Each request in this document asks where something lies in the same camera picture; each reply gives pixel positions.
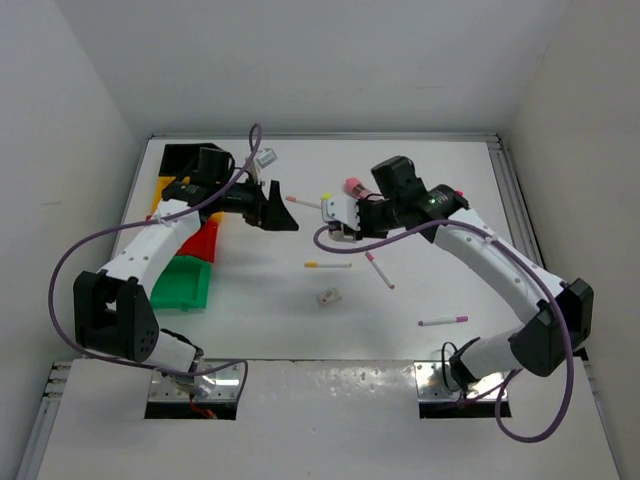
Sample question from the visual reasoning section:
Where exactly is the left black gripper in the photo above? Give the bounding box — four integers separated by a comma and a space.
214, 174, 298, 231

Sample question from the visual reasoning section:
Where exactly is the white eraser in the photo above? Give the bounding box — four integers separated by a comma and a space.
328, 226, 355, 243

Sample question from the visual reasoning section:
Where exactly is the white eraser block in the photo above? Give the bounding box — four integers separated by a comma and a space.
316, 287, 342, 307

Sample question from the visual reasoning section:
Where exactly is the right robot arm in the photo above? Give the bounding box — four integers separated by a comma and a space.
356, 156, 594, 388

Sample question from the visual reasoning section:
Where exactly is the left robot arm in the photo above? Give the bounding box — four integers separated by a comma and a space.
73, 143, 299, 398

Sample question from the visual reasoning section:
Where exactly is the white pen orange cap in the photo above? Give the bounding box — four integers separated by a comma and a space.
285, 196, 321, 210

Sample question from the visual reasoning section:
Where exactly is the white pen pink cap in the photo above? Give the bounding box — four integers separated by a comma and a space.
365, 251, 395, 290

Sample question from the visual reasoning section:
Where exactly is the pink capped glue bottle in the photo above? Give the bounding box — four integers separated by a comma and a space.
344, 177, 373, 200

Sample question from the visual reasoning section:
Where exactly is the white pen yellow cap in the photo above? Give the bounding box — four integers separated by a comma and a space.
303, 261, 352, 269

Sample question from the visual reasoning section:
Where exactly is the red storage bin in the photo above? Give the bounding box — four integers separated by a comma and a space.
176, 220, 219, 263

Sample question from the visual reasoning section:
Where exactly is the black storage bin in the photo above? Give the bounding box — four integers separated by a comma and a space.
158, 143, 218, 177

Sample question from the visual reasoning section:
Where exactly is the green storage bin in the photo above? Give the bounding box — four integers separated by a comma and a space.
150, 256, 211, 311

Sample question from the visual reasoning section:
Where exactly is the yellow storage bin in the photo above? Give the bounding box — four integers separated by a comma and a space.
144, 175, 226, 224

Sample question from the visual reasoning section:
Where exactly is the white pen purple cap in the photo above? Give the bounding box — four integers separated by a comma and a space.
418, 315, 469, 327

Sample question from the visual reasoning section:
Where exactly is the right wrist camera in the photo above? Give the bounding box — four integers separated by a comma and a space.
320, 196, 360, 231

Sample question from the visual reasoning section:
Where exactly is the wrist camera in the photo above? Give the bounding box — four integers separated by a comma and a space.
254, 148, 277, 169
320, 196, 360, 231

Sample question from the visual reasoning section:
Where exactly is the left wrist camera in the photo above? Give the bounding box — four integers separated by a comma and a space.
254, 148, 277, 169

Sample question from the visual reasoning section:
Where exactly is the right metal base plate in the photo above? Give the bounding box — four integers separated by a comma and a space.
414, 361, 505, 404

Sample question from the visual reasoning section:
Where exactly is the metal base plate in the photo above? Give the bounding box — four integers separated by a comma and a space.
414, 361, 505, 404
148, 359, 248, 403

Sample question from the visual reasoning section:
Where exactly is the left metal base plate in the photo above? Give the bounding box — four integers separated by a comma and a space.
148, 359, 248, 403

